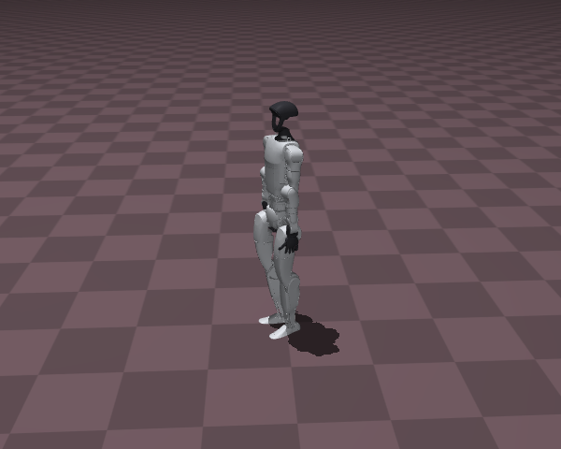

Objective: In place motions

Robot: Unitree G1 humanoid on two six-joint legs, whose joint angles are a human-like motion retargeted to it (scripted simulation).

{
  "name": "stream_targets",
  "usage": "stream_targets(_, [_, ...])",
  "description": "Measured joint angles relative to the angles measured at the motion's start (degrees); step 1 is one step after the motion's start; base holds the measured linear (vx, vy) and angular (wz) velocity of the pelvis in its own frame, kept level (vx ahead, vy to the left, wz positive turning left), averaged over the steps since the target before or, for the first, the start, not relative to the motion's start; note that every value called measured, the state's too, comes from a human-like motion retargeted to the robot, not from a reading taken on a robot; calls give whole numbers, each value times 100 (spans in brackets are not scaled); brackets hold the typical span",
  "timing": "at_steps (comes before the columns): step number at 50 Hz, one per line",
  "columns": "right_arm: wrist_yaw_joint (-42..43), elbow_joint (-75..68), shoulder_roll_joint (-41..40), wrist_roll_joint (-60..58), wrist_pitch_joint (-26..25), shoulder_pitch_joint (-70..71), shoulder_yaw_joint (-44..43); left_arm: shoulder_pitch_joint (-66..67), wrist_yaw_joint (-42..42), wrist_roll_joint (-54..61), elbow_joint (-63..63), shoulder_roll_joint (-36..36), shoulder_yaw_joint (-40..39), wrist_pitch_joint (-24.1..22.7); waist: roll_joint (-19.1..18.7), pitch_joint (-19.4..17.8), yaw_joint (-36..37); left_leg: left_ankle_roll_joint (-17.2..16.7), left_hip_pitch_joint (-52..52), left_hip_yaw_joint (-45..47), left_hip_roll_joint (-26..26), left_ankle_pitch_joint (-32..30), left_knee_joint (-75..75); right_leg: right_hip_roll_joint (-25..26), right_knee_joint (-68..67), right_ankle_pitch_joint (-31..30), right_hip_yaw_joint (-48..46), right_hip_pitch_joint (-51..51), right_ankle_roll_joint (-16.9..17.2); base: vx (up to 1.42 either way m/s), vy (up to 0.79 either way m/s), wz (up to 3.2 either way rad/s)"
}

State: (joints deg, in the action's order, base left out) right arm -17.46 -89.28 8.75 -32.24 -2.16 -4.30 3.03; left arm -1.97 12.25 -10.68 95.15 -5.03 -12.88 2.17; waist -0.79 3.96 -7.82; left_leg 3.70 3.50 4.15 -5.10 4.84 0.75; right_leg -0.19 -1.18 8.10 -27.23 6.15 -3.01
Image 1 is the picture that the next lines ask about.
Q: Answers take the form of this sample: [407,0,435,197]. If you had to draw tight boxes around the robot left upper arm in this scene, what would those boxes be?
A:
[280,145,304,200]

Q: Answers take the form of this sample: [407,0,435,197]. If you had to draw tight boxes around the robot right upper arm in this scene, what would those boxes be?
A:
[260,135,272,178]

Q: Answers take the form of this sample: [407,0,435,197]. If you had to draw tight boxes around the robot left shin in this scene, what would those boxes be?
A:
[280,276,300,328]

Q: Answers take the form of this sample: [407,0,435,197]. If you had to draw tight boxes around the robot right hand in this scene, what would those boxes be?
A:
[262,201,277,232]

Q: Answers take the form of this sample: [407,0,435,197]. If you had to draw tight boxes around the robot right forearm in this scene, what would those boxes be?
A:
[261,176,272,205]

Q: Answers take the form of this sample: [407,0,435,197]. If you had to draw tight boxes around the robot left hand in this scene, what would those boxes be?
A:
[278,225,298,253]

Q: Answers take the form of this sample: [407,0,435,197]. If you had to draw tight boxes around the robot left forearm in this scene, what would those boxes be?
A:
[285,188,299,234]

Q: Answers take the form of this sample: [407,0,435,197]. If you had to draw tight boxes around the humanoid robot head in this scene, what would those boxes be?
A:
[269,101,298,140]

